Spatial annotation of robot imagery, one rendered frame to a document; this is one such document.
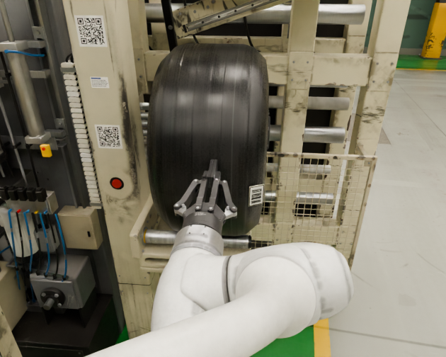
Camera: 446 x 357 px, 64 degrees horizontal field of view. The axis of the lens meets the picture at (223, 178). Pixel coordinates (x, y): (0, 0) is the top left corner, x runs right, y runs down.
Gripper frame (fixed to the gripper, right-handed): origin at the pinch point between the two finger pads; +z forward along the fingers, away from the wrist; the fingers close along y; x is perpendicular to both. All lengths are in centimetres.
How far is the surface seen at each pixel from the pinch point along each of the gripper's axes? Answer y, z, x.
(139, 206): 27.5, 19.6, 29.8
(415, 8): -386, 897, 154
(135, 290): 33, 14, 68
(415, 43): -404, 884, 231
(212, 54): 2.7, 27.0, -18.0
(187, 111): 6.9, 10.5, -9.9
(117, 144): 31.5, 22.5, 7.9
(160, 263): 19.5, 8.5, 44.1
